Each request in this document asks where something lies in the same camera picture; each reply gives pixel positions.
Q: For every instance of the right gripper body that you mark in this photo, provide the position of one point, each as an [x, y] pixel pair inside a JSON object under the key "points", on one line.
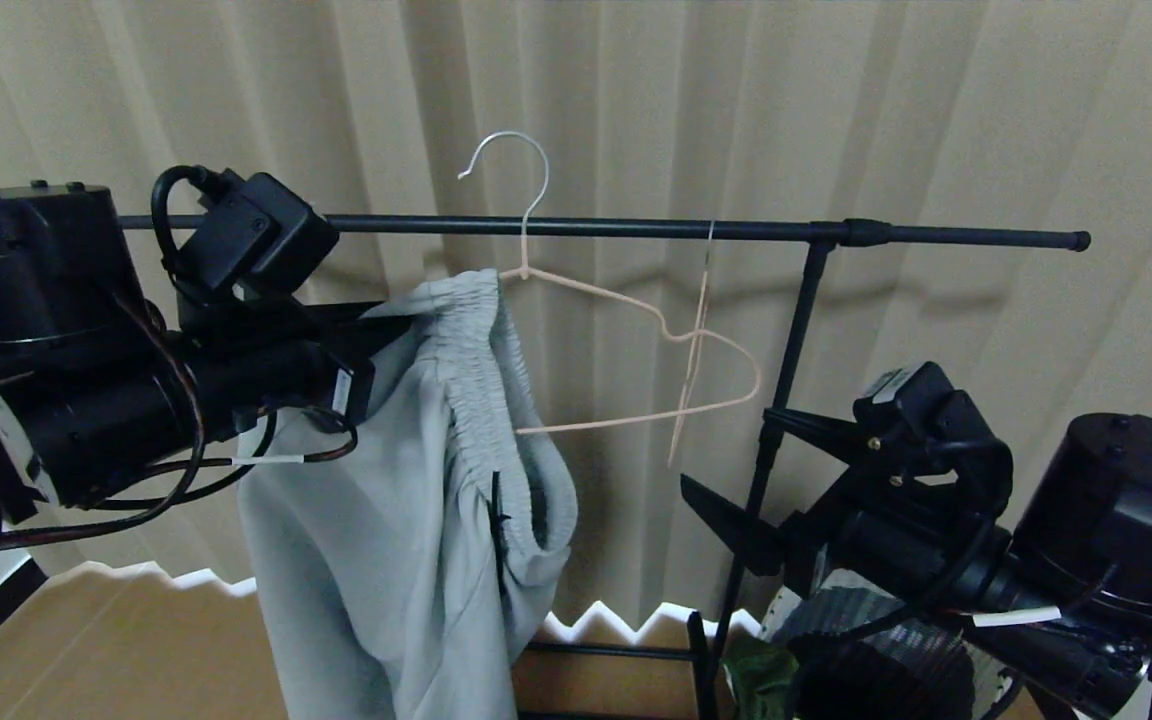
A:
{"points": [[916, 560]]}

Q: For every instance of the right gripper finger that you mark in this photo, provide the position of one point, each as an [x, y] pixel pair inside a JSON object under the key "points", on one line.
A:
{"points": [[826, 440], [746, 530]]}

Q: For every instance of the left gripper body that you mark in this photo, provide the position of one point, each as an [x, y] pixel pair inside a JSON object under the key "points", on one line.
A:
{"points": [[136, 420]]}

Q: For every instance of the pale grey shorts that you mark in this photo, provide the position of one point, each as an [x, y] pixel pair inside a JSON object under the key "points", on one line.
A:
{"points": [[366, 550]]}

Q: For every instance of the pink clothes hanger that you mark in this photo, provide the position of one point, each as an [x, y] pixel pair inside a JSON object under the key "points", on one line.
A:
{"points": [[524, 258], [704, 290]]}

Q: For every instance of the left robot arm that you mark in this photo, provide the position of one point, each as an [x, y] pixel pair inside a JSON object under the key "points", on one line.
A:
{"points": [[26, 260]]}

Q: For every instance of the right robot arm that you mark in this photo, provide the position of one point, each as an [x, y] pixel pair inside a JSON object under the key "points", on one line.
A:
{"points": [[1126, 500]]}

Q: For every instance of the white laundry basket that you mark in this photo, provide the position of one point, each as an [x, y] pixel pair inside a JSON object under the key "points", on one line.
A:
{"points": [[886, 620]]}

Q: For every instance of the black clothes rack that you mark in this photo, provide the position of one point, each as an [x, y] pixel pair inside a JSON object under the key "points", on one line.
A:
{"points": [[636, 228]]}

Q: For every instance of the green garment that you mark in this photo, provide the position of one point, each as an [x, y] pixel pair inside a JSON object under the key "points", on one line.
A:
{"points": [[761, 680]]}

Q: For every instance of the beige curtain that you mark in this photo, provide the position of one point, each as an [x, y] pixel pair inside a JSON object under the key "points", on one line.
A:
{"points": [[836, 120]]}

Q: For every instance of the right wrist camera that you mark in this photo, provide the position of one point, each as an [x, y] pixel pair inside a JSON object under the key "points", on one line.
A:
{"points": [[921, 410]]}

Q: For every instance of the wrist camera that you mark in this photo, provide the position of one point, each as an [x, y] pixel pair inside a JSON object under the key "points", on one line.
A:
{"points": [[921, 410], [256, 235]]}

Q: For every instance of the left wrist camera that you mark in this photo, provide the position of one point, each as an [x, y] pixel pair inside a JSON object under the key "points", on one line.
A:
{"points": [[256, 235]]}

